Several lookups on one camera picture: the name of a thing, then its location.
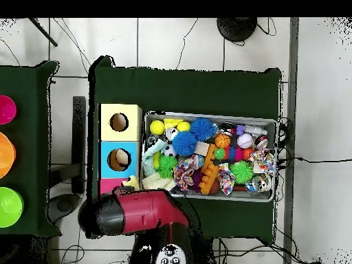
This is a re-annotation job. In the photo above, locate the green spiky ball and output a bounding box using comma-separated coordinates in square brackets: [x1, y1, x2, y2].
[157, 155, 179, 179]
[230, 160, 254, 184]

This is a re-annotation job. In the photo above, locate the mint knitted cloth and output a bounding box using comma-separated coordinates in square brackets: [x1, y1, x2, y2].
[142, 138, 168, 177]

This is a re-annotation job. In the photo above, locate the cream knitted cloth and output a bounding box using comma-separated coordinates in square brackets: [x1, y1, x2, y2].
[142, 172, 177, 191]

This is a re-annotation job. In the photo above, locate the yellow plush duck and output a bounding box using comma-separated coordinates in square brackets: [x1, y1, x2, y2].
[121, 175, 140, 191]

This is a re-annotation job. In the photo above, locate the wooden box with three holes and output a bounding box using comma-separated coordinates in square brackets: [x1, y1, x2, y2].
[98, 103, 143, 195]

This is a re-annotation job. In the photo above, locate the silver mesh bin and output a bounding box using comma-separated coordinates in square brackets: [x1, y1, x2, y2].
[139, 110, 279, 203]

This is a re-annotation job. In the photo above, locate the blue spiky ball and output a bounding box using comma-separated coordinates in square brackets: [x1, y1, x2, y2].
[172, 131, 198, 157]
[190, 118, 218, 142]

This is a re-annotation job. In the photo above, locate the orange plastic block toy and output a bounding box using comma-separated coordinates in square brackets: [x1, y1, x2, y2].
[197, 144, 220, 195]

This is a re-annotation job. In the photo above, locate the dark green table cloth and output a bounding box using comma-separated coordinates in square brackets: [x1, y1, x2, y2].
[86, 54, 283, 239]
[0, 60, 62, 238]

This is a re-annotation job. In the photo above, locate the black upright panel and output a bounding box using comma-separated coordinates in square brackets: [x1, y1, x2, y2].
[71, 96, 87, 193]

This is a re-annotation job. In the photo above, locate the grey black stand foot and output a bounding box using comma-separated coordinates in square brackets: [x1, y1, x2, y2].
[45, 192, 81, 224]

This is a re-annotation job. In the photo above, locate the black round stand base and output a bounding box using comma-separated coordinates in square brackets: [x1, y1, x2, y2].
[216, 17, 258, 43]

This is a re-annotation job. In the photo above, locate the orange bowl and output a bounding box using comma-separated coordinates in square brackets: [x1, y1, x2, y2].
[0, 131, 17, 179]

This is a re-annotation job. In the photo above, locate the pink bowl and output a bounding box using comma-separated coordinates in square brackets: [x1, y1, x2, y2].
[0, 95, 18, 125]

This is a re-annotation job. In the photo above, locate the thin black rod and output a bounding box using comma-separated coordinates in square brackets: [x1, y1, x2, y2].
[28, 17, 58, 47]

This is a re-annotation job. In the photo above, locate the green bowl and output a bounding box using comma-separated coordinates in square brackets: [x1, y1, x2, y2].
[0, 186, 25, 228]

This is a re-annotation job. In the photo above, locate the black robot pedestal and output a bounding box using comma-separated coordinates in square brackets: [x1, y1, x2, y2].
[190, 235, 218, 264]

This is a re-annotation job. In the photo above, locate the black power cable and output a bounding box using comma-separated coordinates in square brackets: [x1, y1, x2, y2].
[277, 156, 352, 166]

